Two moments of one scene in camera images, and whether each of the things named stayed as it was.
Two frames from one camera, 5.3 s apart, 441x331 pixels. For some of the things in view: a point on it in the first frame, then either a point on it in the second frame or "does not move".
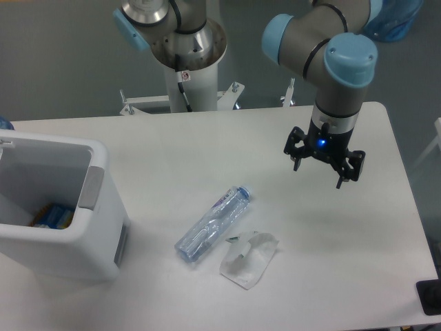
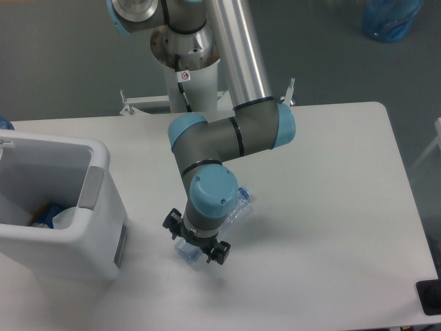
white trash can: [37, 169] does not move
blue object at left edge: [5, 124] does not move
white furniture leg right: [437, 141] does not move
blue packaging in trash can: [54, 216] does not move
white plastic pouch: [247, 257] → [65, 218]
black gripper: [331, 147] → [220, 251]
